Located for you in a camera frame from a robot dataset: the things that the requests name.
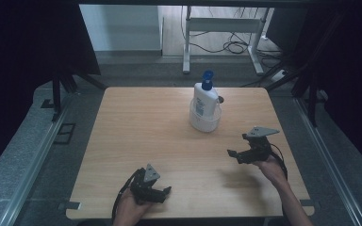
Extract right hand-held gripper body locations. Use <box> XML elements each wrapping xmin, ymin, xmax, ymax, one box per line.
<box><xmin>240</xmin><ymin>126</ymin><xmax>281</xmax><ymax>165</ymax></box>

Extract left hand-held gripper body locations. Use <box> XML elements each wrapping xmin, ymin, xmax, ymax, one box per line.
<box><xmin>129</xmin><ymin>163</ymin><xmax>161</xmax><ymax>205</ymax></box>

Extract white plastic mesh basket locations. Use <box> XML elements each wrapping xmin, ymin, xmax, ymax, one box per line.
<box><xmin>189</xmin><ymin>93</ymin><xmax>223</xmax><ymax>134</ymax></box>

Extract white pump bottle blue cap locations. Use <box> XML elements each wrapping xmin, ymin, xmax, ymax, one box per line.
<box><xmin>191</xmin><ymin>70</ymin><xmax>221</xmax><ymax>120</ymax></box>

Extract person's left hand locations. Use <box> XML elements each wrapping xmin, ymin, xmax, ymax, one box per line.
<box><xmin>112</xmin><ymin>187</ymin><xmax>155</xmax><ymax>226</ymax></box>

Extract person's right hand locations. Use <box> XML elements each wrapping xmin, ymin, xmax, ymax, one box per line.
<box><xmin>252</xmin><ymin>153</ymin><xmax>288</xmax><ymax>186</ymax></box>

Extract white power strip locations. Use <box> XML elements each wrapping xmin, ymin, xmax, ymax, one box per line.
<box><xmin>270</xmin><ymin>69</ymin><xmax>288</xmax><ymax>83</ymax></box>

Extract black metal stand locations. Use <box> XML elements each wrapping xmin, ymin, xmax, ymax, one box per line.
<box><xmin>240</xmin><ymin>8</ymin><xmax>331</xmax><ymax>128</ymax></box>
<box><xmin>50</xmin><ymin>73</ymin><xmax>108</xmax><ymax>123</ymax></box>

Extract dark curtain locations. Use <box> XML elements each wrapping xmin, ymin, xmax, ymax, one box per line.
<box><xmin>265</xmin><ymin>0</ymin><xmax>362</xmax><ymax>178</ymax></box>
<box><xmin>0</xmin><ymin>0</ymin><xmax>102</xmax><ymax>182</ymax></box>

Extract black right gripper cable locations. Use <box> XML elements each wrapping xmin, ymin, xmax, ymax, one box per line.
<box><xmin>269</xmin><ymin>143</ymin><xmax>288</xmax><ymax>181</ymax></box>

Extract aluminium floor rail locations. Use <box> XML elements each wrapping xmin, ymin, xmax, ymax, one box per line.
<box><xmin>0</xmin><ymin>93</ymin><xmax>74</xmax><ymax>226</ymax></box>
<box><xmin>293</xmin><ymin>97</ymin><xmax>362</xmax><ymax>226</ymax></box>

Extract black rectangular floor frame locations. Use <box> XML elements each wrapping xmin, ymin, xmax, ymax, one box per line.
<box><xmin>53</xmin><ymin>122</ymin><xmax>77</xmax><ymax>146</ymax></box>

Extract black floor cables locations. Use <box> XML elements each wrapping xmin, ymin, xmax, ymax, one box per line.
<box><xmin>182</xmin><ymin>6</ymin><xmax>285</xmax><ymax>69</ymax></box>

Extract white metal desk frame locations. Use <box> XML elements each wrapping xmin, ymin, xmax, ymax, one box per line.
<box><xmin>182</xmin><ymin>5</ymin><xmax>274</xmax><ymax>76</ymax></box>

